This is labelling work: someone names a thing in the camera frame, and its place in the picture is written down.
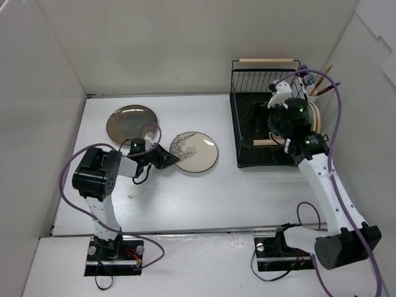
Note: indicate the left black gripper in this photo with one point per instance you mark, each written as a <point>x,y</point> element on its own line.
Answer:
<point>159,157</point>

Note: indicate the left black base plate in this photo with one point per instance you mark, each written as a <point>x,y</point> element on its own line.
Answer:
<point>127,263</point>

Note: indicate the cream and yellow plate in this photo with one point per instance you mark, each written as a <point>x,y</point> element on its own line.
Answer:
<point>317,119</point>

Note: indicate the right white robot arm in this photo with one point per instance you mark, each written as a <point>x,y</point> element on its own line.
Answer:
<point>348,238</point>

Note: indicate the blue patterned utensil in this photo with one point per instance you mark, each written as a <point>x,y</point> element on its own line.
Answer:
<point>306,74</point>

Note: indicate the purple utensil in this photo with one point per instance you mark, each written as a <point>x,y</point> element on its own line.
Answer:
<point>325,90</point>

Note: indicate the blue-grey ceramic plate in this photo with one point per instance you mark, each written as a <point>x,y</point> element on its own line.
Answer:
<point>308,112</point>

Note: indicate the pale green plate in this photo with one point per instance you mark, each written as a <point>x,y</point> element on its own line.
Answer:
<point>312,118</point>

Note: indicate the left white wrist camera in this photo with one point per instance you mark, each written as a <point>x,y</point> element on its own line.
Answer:
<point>150,137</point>

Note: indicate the black striped plate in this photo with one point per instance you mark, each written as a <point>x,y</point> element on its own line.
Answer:
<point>273,136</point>

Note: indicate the black wire dish rack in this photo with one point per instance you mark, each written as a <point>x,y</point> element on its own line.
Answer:
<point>249,85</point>

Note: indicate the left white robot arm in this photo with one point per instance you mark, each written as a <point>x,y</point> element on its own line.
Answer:
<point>95,180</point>

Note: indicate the brown speckled plate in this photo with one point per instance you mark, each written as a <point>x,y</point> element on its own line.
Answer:
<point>131,121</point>

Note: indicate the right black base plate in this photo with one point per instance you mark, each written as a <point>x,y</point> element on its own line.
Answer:
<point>272,256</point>

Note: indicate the cream tree pattern plate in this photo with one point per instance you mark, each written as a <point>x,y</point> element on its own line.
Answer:
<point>196,151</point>

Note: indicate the white utensil holder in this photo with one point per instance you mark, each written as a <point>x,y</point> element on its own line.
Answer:
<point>310,88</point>

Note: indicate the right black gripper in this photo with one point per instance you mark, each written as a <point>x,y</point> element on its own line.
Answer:
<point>275,116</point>

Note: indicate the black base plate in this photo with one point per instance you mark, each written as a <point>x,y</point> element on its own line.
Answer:
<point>272,256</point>
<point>127,263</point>

